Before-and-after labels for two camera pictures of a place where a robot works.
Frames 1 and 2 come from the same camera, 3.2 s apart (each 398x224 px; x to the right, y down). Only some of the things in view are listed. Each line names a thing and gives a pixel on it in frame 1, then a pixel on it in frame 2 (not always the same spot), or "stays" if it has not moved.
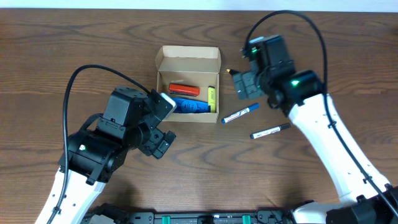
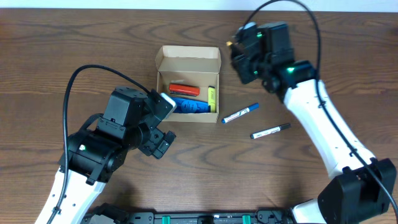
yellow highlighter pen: [211, 98] stays
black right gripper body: [245, 84] → [244, 66]
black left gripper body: [158, 142] stays
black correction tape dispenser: [232, 71] → [236, 49]
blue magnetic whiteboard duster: [185, 106] stays
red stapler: [184, 89] stays
